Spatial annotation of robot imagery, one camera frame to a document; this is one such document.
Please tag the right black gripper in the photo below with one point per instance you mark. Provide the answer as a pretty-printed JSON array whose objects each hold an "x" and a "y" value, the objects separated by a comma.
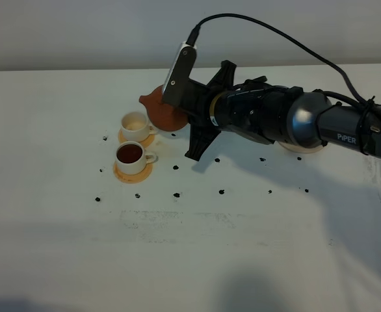
[{"x": 207, "y": 109}]

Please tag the brown clay teapot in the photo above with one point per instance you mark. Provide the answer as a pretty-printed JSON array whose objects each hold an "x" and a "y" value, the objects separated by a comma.
[{"x": 163, "y": 116}]

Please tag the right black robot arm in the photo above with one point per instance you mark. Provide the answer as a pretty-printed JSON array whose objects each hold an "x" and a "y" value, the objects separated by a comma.
[{"x": 266, "y": 114}]

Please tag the cream teapot coaster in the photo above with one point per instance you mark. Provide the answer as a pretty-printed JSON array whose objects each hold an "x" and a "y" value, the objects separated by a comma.
[{"x": 300, "y": 149}]

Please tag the rear orange coaster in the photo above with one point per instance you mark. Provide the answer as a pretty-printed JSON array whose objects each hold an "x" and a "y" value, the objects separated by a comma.
[{"x": 146, "y": 142}]

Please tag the orange coaster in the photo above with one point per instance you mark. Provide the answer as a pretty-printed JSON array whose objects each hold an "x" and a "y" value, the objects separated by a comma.
[
  {"x": 132, "y": 179},
  {"x": 146, "y": 142}
]

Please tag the rear white teacup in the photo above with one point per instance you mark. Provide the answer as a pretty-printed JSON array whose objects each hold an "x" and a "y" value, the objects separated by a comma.
[{"x": 135, "y": 126}]

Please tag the white teacup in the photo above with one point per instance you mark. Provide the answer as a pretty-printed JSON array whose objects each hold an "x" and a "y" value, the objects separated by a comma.
[
  {"x": 135, "y": 126},
  {"x": 132, "y": 158}
]

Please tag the front white teacup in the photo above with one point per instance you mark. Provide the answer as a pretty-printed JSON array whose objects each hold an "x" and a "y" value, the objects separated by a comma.
[{"x": 132, "y": 158}]

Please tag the front orange coaster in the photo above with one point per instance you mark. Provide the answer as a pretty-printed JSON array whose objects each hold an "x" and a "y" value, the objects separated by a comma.
[{"x": 132, "y": 179}]

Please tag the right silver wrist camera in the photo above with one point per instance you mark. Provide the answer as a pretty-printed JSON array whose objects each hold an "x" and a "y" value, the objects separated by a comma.
[{"x": 179, "y": 91}]

